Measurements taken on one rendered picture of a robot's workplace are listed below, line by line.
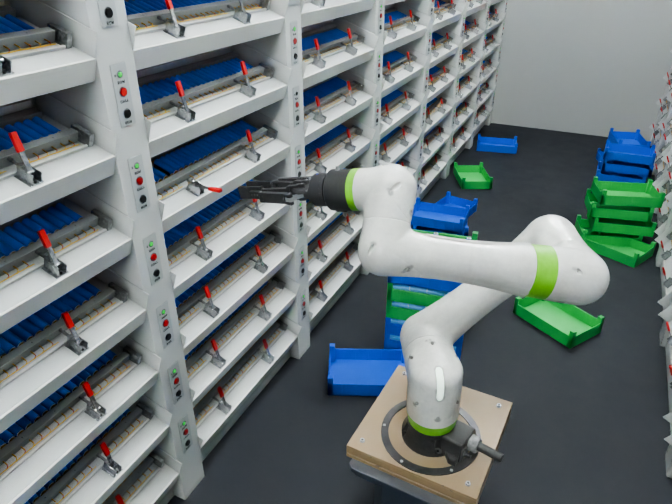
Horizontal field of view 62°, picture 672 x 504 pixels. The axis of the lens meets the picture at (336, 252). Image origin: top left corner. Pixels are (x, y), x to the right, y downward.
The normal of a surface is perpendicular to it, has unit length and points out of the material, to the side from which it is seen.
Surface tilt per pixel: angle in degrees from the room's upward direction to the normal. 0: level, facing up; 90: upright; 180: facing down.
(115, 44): 90
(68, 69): 110
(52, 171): 20
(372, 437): 2
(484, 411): 2
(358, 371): 0
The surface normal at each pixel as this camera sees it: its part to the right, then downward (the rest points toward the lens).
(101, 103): -0.43, 0.44
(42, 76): 0.85, 0.49
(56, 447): 0.30, -0.75
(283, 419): 0.00, -0.87
